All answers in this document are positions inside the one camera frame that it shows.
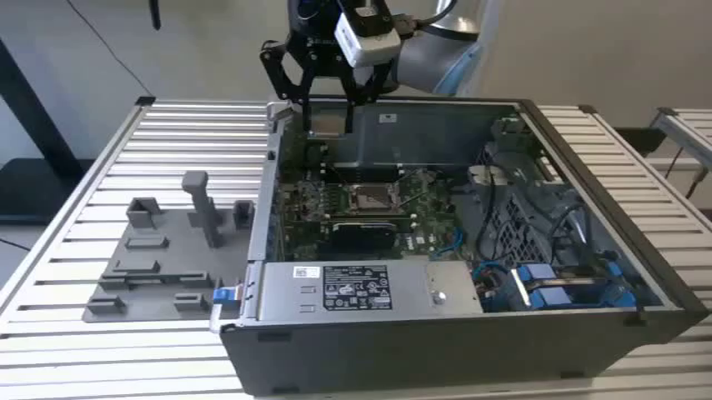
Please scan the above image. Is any blue disk carrier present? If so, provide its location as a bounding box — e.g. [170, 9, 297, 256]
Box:
[511, 262, 623, 287]
[526, 285, 639, 312]

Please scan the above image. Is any blue case latch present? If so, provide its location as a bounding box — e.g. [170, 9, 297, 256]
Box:
[210, 286, 246, 308]

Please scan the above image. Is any silver CPU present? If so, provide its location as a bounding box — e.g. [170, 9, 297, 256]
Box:
[309, 115, 349, 138]

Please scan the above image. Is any metal socket cover frame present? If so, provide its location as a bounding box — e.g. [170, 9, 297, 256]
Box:
[349, 182, 392, 197]

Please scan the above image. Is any black antenna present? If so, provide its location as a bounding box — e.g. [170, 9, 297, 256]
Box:
[146, 0, 165, 31]

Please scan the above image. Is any green motherboard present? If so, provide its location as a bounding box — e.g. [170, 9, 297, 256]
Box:
[277, 166, 475, 263]

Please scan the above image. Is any perforated metal disk bay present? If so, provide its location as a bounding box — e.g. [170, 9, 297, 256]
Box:
[467, 160, 600, 268]

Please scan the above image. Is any grey power supply unit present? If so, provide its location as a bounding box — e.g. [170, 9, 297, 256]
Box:
[257, 260, 484, 323]

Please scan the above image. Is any black case cable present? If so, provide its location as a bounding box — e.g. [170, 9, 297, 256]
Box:
[476, 141, 516, 262]
[548, 195, 611, 262]

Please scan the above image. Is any grey parts rack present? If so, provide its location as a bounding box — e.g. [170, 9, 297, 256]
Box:
[82, 170, 258, 324]

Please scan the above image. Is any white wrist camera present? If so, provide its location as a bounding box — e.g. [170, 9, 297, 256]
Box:
[333, 0, 403, 68]

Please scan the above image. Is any blue data wire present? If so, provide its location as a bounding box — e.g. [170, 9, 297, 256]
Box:
[471, 260, 512, 300]
[433, 227, 468, 256]

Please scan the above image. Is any black graphics card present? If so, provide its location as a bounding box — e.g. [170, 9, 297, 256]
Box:
[317, 219, 403, 258]

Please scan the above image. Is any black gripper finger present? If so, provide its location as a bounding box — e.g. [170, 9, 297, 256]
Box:
[339, 61, 393, 135]
[257, 39, 320, 138]

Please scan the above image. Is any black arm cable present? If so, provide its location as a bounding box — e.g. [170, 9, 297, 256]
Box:
[401, 0, 461, 34]

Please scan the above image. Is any green RAM stick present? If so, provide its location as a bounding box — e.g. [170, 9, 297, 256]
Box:
[126, 273, 189, 283]

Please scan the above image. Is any aluminium slat side table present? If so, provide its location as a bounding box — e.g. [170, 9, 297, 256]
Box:
[648, 106, 712, 170]

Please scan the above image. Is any metal CPU socket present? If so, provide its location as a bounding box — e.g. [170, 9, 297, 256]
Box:
[344, 182, 407, 217]

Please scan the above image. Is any black equipment box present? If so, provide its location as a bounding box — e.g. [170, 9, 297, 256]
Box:
[615, 126, 669, 158]

